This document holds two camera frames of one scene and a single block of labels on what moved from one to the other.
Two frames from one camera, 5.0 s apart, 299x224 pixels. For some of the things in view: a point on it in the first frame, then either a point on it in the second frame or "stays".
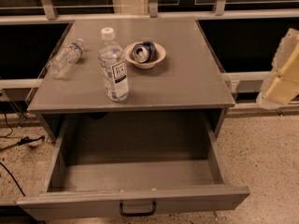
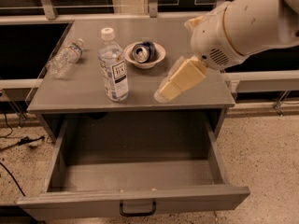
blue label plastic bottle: (112, 65) stays
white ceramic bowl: (159, 54) stays
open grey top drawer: (102, 163) stays
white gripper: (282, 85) → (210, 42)
